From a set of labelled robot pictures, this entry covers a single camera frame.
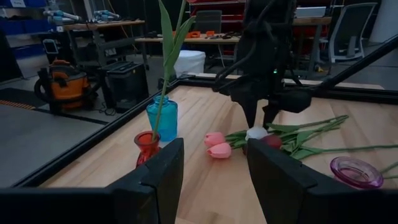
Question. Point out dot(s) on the wooden desk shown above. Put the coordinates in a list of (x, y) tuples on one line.
[(311, 21)]

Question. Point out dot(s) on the dark red artificial tulip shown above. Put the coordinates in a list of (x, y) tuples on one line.
[(244, 150), (273, 141)]

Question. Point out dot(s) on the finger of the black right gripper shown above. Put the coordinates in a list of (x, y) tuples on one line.
[(251, 115), (270, 116)]

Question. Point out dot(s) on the white bin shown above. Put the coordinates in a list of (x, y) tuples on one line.
[(189, 63)]

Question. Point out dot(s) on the red tool cabinet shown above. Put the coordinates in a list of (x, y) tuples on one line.
[(231, 12)]

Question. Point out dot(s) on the black aluminium table frame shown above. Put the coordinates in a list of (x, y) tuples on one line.
[(98, 140)]

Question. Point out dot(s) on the orange plastic part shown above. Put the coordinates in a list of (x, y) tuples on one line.
[(210, 33), (194, 34)]

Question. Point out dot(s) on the black storage case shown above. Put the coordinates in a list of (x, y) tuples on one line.
[(127, 84)]

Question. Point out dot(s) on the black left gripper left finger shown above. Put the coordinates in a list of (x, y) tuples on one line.
[(149, 193)]

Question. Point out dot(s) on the long wooden table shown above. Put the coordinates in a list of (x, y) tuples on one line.
[(199, 40)]

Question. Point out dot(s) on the grey laptop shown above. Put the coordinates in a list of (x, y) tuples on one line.
[(311, 12)]

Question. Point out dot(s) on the grey office chair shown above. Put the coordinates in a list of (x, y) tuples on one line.
[(351, 31)]

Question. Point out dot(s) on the orange shop vacuum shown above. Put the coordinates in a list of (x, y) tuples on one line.
[(68, 85)]

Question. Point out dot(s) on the blue storage bin shelf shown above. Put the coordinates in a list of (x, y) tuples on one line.
[(18, 26)]

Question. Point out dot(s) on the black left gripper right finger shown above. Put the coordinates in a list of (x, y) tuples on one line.
[(286, 193)]

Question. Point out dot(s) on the wooden workbench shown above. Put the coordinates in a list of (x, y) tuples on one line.
[(102, 25)]

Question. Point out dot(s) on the pink glass vase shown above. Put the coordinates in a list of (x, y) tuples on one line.
[(357, 183)]

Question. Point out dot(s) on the grey cylindrical device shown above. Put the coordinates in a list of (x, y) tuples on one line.
[(105, 15), (62, 15)]

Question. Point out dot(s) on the red glass vase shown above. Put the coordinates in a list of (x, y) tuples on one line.
[(146, 144)]

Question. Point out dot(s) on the blue glass vase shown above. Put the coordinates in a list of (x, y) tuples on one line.
[(168, 121)]

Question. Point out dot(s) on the orange striped floor strip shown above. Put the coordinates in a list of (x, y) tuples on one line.
[(15, 104)]

